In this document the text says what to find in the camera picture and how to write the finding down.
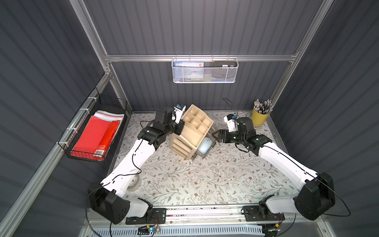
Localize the black device in basket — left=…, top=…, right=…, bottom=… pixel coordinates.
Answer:
left=212, top=60, right=238, bottom=68

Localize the black wire side basket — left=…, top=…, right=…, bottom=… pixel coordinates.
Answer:
left=58, top=89, right=128, bottom=163

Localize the small green circuit board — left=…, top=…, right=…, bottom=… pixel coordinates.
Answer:
left=137, top=225, right=160, bottom=236

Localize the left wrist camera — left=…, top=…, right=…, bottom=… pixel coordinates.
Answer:
left=172, top=104, right=186, bottom=124

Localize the red folder stack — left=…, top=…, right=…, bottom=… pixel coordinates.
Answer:
left=70, top=113, right=123, bottom=162

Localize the yellow pencil cup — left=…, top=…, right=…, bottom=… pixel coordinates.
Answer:
left=251, top=109, right=269, bottom=127

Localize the light blue computer mouse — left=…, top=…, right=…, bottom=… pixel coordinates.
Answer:
left=197, top=137, right=213, bottom=155

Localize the white mesh wall basket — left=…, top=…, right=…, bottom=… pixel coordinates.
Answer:
left=171, top=57, right=239, bottom=84

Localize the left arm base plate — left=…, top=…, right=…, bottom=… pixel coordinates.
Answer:
left=125, top=208, right=167, bottom=225

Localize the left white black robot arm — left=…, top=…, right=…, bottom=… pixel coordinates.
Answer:
left=86, top=105, right=186, bottom=224

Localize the beige drawer organizer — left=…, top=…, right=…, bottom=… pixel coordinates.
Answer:
left=169, top=104, right=214, bottom=160

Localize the blue white box in basket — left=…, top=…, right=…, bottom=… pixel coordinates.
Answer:
left=172, top=62, right=204, bottom=81

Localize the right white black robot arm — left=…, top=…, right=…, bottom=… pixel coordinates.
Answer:
left=212, top=115, right=336, bottom=220

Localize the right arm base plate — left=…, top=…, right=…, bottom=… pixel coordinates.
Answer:
left=240, top=205, right=285, bottom=223

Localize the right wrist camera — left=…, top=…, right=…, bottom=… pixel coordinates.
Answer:
left=224, top=114, right=237, bottom=132

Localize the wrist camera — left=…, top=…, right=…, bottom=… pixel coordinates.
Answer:
left=172, top=104, right=186, bottom=124
left=224, top=114, right=237, bottom=132

